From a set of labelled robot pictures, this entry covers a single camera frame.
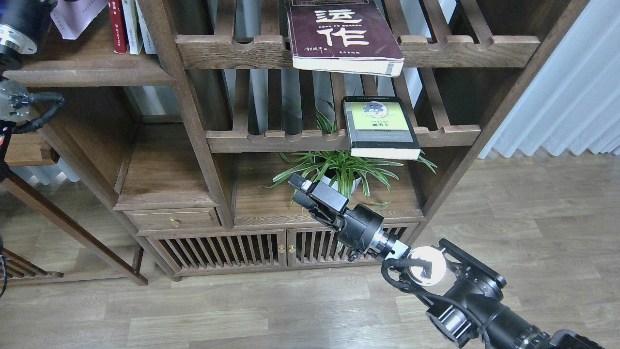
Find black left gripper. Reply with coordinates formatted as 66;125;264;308
0;0;58;55

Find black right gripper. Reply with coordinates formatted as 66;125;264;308
288;173;385;255

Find pale lavender white book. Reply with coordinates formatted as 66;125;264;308
51;0;108;40

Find green and black book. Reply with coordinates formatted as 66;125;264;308
343;96;421;160

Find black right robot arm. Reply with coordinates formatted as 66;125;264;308
289;173;599;349

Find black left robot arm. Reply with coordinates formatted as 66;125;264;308
0;0;65;180

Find white plant pot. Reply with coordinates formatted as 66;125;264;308
320;174;362;198

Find green spider plant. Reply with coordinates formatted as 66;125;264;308
262;99;438;212

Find red upright book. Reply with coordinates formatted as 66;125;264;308
107;0;128;54

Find white teal upright book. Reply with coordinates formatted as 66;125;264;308
136;0;157;55

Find dark wooden bookshelf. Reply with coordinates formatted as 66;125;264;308
4;0;588;280

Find maroon book white characters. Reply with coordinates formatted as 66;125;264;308
285;0;404;77

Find white curtain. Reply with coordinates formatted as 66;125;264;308
479;0;620;159

